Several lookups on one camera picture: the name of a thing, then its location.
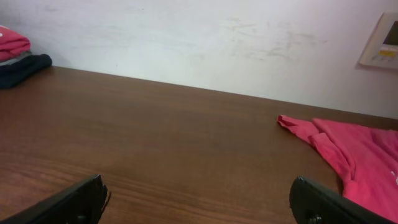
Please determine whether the white wall control panel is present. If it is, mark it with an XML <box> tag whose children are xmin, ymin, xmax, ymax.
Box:
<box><xmin>359</xmin><ymin>12</ymin><xmax>397</xmax><ymax>70</ymax></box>

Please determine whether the light grey folded shirt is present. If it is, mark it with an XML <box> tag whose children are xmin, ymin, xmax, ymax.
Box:
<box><xmin>0</xmin><ymin>51</ymin><xmax>32</xmax><ymax>66</ymax></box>

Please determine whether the orange Fram t-shirt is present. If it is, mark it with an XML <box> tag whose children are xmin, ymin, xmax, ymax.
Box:
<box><xmin>1</xmin><ymin>26</ymin><xmax>31</xmax><ymax>62</ymax></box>

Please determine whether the red soccer t-shirt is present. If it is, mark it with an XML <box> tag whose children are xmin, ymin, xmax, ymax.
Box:
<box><xmin>277</xmin><ymin>115</ymin><xmax>397</xmax><ymax>222</ymax></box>

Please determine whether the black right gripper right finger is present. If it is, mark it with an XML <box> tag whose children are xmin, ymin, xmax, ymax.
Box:
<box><xmin>289</xmin><ymin>177</ymin><xmax>394</xmax><ymax>224</ymax></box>

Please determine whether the dark navy folded garment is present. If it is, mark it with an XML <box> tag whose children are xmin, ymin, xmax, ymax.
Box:
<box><xmin>1</xmin><ymin>54</ymin><xmax>52</xmax><ymax>89</ymax></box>

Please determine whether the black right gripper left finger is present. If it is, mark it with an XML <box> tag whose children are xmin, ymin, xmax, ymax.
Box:
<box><xmin>1</xmin><ymin>174</ymin><xmax>111</xmax><ymax>224</ymax></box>

